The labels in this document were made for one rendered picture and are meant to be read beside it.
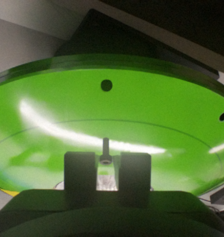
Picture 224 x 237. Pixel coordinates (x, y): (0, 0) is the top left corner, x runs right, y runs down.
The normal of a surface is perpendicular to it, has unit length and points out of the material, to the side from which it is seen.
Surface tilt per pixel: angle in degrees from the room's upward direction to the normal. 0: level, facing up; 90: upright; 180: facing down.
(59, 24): 0
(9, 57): 0
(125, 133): 17
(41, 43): 0
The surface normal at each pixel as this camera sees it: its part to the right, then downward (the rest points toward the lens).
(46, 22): 0.00, 0.83
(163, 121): 0.15, 0.57
